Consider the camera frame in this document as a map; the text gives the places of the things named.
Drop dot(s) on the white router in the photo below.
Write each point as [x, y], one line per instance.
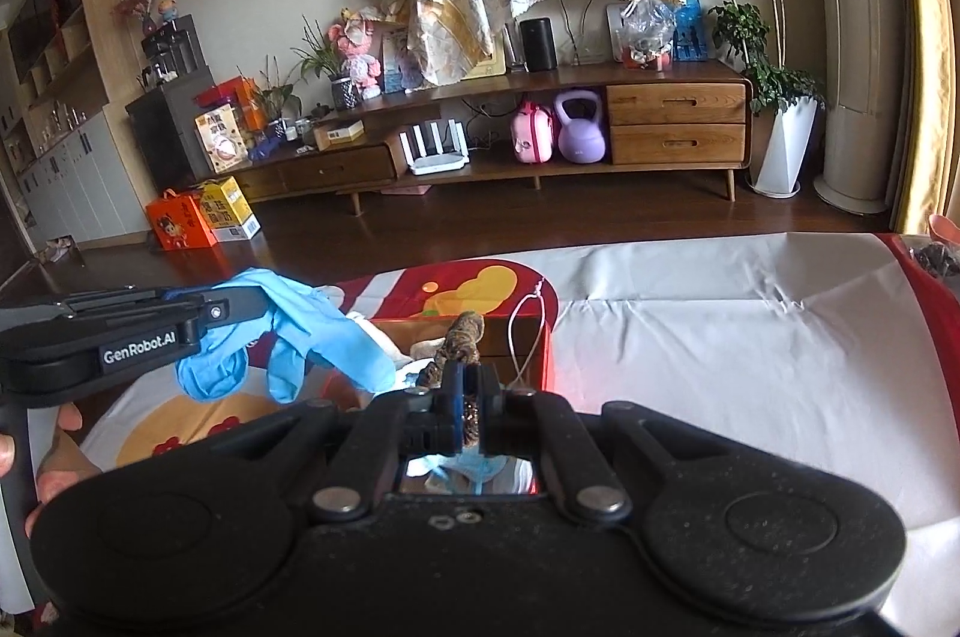
[439, 163]

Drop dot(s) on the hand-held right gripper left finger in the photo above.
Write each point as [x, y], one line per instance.
[450, 404]

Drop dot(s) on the blue bottle pack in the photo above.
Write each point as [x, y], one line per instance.
[690, 37]

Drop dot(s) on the small green potted plant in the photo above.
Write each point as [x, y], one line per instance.
[274, 105]

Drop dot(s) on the purple kettlebell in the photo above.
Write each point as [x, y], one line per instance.
[581, 142]

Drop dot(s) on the yellow snack box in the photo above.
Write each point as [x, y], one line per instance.
[221, 146]

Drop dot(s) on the red tin box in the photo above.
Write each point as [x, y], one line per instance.
[546, 352]

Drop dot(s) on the white fan-shaped ornament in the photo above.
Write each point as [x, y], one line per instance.
[581, 26]

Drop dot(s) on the dark low cabinet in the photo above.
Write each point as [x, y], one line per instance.
[161, 135]

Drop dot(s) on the person's left hand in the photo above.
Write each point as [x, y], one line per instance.
[64, 472]

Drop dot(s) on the pink bag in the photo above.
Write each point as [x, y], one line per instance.
[534, 135]

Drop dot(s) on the wooden TV cabinet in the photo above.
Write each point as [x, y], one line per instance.
[675, 105]

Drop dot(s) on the potted orchid plant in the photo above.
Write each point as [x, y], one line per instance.
[345, 93]

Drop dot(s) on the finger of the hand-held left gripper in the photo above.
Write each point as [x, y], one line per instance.
[232, 311]
[112, 294]

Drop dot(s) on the wooden wall cabinet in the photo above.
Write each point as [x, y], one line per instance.
[67, 194]

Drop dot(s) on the clear plastic bag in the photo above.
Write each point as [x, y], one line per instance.
[646, 22]

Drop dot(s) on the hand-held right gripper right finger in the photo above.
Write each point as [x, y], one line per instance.
[489, 412]

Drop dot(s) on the red gift box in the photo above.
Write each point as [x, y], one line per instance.
[244, 97]

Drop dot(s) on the pink bowl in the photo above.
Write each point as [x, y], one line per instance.
[945, 228]

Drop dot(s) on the potted tree in white pot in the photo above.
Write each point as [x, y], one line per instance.
[784, 150]

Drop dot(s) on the small beige box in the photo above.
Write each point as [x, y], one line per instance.
[337, 136]

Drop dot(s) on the black cylinder speaker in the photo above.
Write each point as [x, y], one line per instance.
[538, 45]

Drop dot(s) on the yellow curtain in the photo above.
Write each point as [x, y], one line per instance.
[919, 82]

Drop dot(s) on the white printed tablecloth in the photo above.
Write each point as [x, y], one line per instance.
[712, 344]

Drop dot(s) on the picture card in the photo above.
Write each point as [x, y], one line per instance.
[397, 60]

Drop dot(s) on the black coffee machine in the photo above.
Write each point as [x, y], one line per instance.
[176, 45]

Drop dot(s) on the orange gift box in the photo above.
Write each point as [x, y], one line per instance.
[180, 224]

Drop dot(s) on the white standing air conditioner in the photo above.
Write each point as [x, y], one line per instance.
[855, 82]

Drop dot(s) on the cream gauze cloth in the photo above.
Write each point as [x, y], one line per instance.
[379, 341]

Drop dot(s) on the blue rubber glove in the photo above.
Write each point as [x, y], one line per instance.
[322, 322]

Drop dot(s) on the pink plush doll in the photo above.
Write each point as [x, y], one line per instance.
[360, 67]

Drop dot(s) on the yellow gift box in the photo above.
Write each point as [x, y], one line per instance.
[229, 209]

